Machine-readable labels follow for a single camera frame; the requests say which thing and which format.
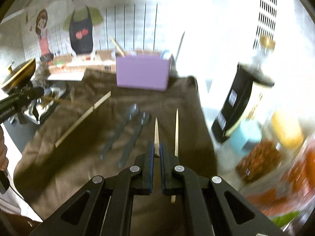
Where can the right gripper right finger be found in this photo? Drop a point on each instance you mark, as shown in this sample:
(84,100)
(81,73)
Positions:
(182,181)

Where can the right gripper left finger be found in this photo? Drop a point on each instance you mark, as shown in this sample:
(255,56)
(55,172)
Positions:
(121,189)

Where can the wooden chopstick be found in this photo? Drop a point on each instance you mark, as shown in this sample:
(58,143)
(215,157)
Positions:
(156,140)
(82,118)
(176,149)

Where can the person's left hand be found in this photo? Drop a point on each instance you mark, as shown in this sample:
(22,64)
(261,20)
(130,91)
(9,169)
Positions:
(3,152)

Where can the golden pot lid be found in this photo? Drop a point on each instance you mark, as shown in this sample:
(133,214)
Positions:
(19,77)

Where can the gas stove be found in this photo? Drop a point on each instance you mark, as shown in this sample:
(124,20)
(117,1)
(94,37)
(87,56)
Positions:
(38,110)

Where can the brown cloth mat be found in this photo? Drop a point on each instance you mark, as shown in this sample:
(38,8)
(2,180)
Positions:
(64,185)

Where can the grey plastic spoon right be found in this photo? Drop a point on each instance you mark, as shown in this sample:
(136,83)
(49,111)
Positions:
(143,120)

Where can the grey plastic spoon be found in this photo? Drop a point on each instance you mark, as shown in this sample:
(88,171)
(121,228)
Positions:
(132,112)
(143,120)

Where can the grey plastic spoon left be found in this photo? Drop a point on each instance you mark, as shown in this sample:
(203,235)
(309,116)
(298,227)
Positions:
(132,112)

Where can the jar with teal lid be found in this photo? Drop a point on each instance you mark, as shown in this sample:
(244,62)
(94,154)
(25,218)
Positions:
(245,137)

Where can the jar with yellow lid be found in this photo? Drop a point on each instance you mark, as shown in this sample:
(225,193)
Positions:
(282,138)

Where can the purple utensil holder box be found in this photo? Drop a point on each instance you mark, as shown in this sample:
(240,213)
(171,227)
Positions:
(150,72)

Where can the green object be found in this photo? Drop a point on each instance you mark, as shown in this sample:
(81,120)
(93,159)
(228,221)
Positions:
(283,220)

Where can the chopstick standing in holder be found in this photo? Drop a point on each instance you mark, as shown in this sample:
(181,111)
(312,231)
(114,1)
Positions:
(118,47)

